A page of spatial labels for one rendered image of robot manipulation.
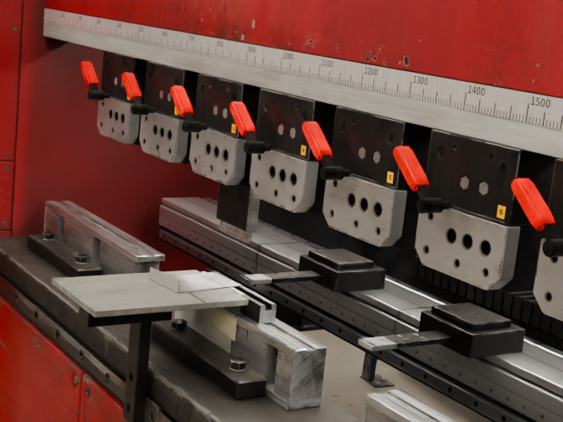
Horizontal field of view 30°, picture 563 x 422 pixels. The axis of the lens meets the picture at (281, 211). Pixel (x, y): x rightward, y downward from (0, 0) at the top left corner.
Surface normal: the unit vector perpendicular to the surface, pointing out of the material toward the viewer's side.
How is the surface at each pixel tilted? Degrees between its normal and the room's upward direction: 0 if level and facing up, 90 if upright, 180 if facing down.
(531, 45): 90
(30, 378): 90
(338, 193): 90
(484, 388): 90
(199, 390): 0
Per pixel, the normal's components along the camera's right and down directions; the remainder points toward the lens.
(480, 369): -0.84, 0.02
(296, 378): 0.54, 0.21
